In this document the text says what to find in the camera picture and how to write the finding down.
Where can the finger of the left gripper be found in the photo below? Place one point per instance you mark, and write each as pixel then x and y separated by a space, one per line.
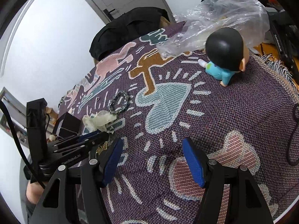
pixel 67 151
pixel 79 138

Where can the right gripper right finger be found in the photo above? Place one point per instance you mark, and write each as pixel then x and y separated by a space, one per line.
pixel 246 202

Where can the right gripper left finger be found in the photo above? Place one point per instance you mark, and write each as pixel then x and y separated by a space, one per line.
pixel 58 202

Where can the black jewelry box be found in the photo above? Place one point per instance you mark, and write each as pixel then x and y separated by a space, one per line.
pixel 66 125

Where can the left hand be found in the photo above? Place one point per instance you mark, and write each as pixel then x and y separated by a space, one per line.
pixel 34 192

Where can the cardboard box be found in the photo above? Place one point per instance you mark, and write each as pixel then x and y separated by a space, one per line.
pixel 53 115

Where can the grey bookshelf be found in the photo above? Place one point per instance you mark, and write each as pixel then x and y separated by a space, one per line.
pixel 17 113

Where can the purple patterned woven blanket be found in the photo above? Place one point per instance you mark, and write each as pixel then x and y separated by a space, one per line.
pixel 249 122

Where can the black jacket on chair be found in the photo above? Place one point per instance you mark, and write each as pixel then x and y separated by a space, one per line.
pixel 145 13

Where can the tan chair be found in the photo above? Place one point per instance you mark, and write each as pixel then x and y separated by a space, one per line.
pixel 164 19

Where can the cartoon boy figurine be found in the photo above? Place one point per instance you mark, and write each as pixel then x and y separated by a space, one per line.
pixel 227 54

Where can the clear plastic bag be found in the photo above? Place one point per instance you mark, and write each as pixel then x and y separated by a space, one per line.
pixel 248 17

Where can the black door handle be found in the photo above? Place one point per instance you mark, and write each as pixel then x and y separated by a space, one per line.
pixel 109 14

